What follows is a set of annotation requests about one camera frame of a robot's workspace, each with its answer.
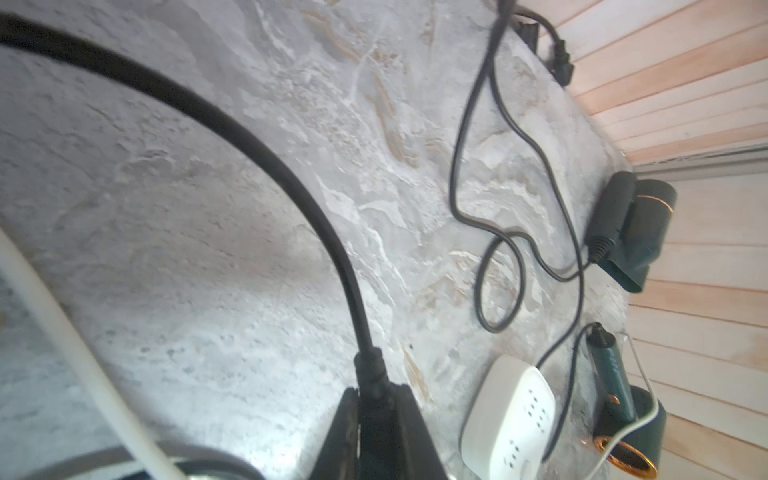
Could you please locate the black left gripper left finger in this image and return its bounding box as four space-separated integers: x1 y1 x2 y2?
309 388 359 480

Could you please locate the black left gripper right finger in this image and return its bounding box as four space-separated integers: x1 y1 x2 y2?
393 385 447 480

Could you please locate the black cord of green dryer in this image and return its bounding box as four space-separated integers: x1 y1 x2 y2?
0 11 391 403

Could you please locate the white square power strip right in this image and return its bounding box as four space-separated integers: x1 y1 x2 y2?
460 355 556 480

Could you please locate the dark green unfolded hair dryer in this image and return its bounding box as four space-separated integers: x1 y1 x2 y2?
587 325 667 479

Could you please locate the dark green dryer far right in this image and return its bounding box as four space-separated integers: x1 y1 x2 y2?
585 171 677 294

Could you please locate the black cord of pink dryer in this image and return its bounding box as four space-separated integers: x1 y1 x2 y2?
119 458 268 480

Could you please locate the black cord of far dryer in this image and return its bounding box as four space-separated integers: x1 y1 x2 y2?
448 0 592 463

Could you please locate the white power strip cable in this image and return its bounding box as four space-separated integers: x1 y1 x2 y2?
0 227 188 480

